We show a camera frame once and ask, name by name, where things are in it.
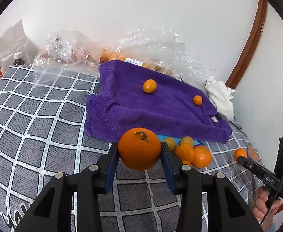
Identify grey checked blanket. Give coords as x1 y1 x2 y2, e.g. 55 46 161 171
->
0 64 277 232

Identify person's right hand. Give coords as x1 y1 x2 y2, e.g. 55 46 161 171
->
252 186 282 223

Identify brown wooden door frame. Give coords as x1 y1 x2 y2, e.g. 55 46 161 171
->
226 0 269 90

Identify pile of small bagged oranges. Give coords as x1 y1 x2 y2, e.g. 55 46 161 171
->
100 48 122 63

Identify dark bottle with white cap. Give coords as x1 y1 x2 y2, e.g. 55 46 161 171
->
12 52 25 66

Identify large clear plastic fruit bag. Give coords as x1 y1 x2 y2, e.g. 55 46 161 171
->
99 26 216 95

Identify purple towel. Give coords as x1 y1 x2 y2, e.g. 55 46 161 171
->
85 59 233 143

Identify white crumpled cloth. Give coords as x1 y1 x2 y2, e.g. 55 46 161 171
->
205 76 237 121

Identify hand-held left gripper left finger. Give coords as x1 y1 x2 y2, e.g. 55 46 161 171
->
15 141 120 232

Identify large orange with stem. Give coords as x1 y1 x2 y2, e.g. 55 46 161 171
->
117 127 162 171

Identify white plastic bag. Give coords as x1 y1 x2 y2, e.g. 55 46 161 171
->
0 20 39 83

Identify white bag label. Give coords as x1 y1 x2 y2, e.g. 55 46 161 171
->
124 57 144 67

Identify oval orange kumquat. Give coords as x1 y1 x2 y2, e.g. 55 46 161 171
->
143 79 157 94

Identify clear crumpled plastic bag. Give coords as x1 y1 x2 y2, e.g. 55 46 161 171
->
33 30 102 87

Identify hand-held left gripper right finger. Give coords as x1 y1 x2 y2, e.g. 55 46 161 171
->
161 142 264 232

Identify bunch of brown bagged fruits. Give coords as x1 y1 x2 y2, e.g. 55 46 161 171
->
153 63 178 78

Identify medium orange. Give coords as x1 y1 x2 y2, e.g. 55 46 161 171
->
192 145 212 169
175 143 195 163

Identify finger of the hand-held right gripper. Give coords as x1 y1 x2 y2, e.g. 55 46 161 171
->
237 156 267 182

